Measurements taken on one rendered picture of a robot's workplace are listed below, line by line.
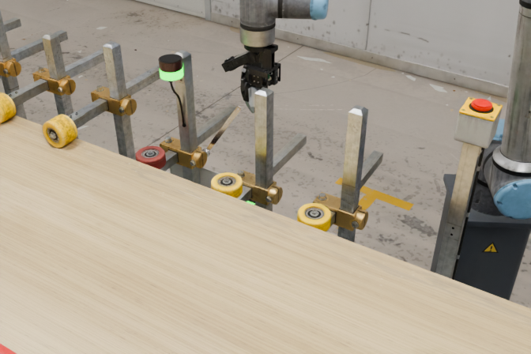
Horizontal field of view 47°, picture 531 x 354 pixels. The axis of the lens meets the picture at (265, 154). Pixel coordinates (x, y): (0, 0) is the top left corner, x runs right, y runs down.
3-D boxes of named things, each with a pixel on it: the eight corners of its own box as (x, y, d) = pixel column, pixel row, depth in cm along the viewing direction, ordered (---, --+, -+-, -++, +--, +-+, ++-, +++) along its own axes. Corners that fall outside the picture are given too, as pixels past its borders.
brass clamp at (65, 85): (48, 80, 200) (45, 66, 197) (78, 90, 194) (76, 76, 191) (33, 88, 195) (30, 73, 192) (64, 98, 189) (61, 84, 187)
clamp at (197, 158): (171, 150, 183) (170, 136, 181) (208, 163, 178) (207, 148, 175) (159, 159, 179) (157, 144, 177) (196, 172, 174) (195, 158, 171)
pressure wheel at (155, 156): (152, 175, 177) (148, 141, 170) (174, 182, 173) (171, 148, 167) (133, 189, 171) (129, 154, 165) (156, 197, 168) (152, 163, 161)
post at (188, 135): (192, 193, 187) (180, 47, 161) (201, 197, 185) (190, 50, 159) (185, 200, 184) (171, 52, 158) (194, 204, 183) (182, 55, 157)
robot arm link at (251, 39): (232, 27, 154) (253, 15, 161) (233, 45, 157) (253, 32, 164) (263, 34, 150) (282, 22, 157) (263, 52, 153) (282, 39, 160)
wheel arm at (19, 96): (112, 51, 217) (111, 42, 215) (119, 54, 215) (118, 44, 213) (-6, 111, 181) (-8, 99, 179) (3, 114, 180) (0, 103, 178)
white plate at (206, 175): (172, 181, 191) (169, 154, 185) (242, 208, 179) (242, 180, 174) (171, 182, 190) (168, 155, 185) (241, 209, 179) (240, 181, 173)
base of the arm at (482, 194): (454, 179, 209) (460, 155, 203) (511, 182, 208) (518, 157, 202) (466, 214, 193) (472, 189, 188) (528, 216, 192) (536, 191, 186)
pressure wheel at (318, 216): (291, 240, 153) (292, 204, 147) (321, 234, 155) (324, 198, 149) (303, 261, 147) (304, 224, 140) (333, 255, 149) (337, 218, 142)
